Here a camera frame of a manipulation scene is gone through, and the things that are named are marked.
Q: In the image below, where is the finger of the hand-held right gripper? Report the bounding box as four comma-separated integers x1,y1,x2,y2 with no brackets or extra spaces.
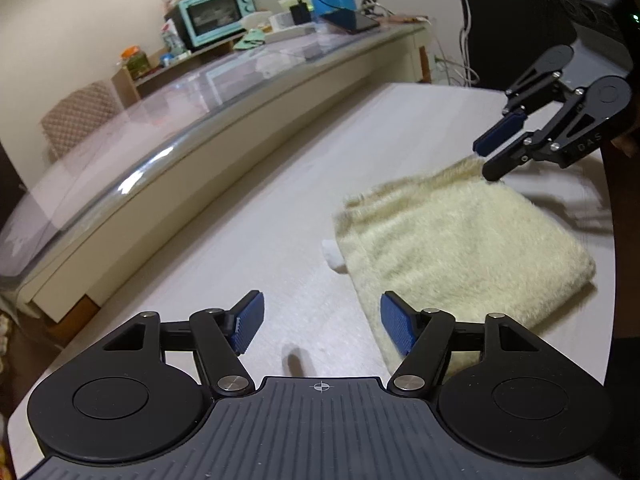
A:
472,52,571,157
481,85,601,182

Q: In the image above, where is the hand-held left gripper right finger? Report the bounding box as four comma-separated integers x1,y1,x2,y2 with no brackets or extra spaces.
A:
380,291,543,401

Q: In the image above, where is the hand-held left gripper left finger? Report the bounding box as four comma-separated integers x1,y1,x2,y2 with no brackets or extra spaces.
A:
102,289,266,399

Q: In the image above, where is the pale yellow towel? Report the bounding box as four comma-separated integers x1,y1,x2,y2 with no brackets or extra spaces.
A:
321,156,599,376

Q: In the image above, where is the person's right hand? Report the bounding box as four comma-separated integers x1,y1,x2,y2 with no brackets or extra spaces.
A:
611,130,640,159

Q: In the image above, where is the black upright panel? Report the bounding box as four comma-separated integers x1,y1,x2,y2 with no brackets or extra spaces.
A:
452,0,576,92

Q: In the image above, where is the black smartphone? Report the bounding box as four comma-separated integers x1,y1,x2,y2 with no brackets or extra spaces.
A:
320,7,382,35

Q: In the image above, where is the glass-topped dining table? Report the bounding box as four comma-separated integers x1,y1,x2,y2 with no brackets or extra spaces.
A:
0,22,436,326

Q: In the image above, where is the wooden side shelf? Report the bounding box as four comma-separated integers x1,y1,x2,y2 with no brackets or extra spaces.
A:
111,35,251,102

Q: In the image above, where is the green cloth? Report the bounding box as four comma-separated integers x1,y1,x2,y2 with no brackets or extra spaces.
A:
232,30,266,52

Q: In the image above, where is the green jar with orange lid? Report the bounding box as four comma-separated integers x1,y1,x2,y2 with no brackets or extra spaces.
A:
121,46,151,80

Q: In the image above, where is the white and red carton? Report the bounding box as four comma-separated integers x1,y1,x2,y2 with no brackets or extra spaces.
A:
162,19,188,56

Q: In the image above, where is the teal toaster oven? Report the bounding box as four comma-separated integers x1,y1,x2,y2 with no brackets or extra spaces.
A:
165,0,259,51

